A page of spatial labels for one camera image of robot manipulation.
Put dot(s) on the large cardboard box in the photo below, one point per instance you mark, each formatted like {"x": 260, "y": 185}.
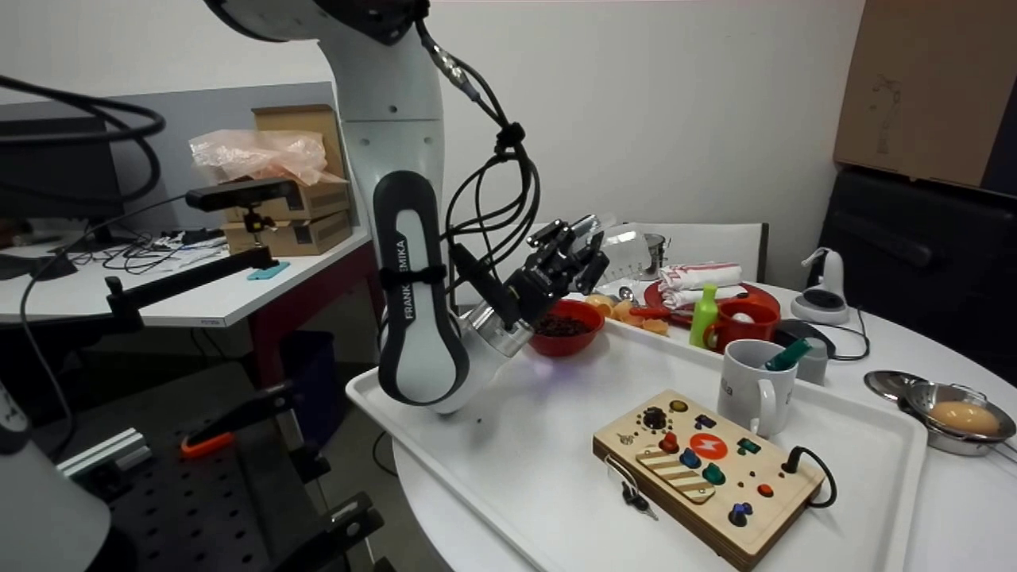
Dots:
{"x": 922, "y": 84}

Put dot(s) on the orange toy food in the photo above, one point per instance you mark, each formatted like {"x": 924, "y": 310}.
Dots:
{"x": 643, "y": 319}

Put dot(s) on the white rounded cover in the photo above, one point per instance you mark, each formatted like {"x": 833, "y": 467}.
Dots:
{"x": 41, "y": 510}

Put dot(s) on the beige egg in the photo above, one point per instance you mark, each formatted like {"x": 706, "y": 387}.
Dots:
{"x": 959, "y": 418}

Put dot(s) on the black camera mount beam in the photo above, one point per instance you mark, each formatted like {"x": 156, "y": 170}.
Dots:
{"x": 186, "y": 284}

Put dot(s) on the green squeeze bottle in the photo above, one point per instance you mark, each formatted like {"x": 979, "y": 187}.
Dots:
{"x": 704, "y": 319}

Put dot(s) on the wooden busy board toy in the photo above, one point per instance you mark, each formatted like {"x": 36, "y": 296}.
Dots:
{"x": 699, "y": 477}

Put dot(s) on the red bowl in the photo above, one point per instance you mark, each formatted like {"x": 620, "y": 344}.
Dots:
{"x": 576, "y": 333}

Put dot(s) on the pink plastic bag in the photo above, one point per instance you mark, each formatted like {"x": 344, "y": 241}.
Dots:
{"x": 259, "y": 155}

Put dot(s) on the small cardboard box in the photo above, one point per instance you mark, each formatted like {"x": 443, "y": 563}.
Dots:
{"x": 313, "y": 224}

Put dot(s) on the white desk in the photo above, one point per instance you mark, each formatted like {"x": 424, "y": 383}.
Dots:
{"x": 201, "y": 302}

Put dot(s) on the red cup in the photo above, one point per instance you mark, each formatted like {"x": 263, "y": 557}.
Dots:
{"x": 747, "y": 323}

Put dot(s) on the green marker pen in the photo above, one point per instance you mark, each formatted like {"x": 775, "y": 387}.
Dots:
{"x": 785, "y": 358}

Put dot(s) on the black stereo camera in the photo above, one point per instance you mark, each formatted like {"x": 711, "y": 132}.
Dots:
{"x": 241, "y": 196}

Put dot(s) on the white Mila mug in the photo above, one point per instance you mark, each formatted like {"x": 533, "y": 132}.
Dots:
{"x": 747, "y": 392}

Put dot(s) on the black perforated workbench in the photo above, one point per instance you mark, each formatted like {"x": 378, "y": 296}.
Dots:
{"x": 201, "y": 510}

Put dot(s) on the white round desk device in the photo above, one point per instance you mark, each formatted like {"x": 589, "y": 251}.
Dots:
{"x": 820, "y": 302}

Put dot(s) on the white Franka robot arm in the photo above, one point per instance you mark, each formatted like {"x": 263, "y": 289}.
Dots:
{"x": 407, "y": 265}

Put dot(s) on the clear glass jar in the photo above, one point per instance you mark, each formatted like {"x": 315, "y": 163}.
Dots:
{"x": 655, "y": 256}

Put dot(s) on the aluminium rail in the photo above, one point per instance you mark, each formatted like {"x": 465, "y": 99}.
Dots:
{"x": 99, "y": 451}

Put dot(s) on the small grey cup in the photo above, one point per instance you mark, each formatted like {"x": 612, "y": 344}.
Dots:
{"x": 815, "y": 361}

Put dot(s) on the black monitor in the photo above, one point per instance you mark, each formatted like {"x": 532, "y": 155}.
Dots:
{"x": 58, "y": 176}

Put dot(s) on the black and orange clamp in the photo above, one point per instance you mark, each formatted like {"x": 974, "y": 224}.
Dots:
{"x": 240, "y": 418}

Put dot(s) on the black cabinet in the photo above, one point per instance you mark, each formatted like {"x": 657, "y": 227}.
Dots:
{"x": 931, "y": 265}

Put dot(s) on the metal strainer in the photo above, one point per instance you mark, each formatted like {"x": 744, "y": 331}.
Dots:
{"x": 905, "y": 387}

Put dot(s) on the teal flat tool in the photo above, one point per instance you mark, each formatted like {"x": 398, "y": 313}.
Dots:
{"x": 269, "y": 270}

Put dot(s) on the white plastic tray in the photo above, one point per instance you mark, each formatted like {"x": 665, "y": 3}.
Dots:
{"x": 549, "y": 465}

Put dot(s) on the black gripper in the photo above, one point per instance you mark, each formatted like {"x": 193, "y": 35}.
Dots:
{"x": 533, "y": 286}

